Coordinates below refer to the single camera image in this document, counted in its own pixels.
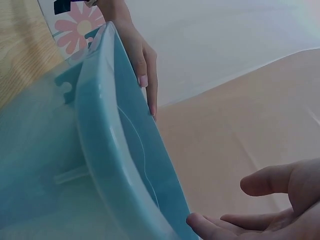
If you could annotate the person's left hand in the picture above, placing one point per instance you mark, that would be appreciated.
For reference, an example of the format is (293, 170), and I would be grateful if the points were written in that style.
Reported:
(140, 47)

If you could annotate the person's right hand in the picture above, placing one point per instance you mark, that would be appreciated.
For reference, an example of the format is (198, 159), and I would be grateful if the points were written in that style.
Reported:
(300, 220)

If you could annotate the person's left fingers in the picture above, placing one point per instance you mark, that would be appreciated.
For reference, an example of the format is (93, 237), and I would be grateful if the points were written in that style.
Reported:
(151, 75)

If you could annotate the teal plastic basin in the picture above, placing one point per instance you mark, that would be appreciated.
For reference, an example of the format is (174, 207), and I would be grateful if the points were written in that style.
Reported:
(125, 120)

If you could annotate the black wrist band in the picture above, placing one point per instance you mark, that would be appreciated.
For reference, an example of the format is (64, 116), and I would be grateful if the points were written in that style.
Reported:
(62, 6)

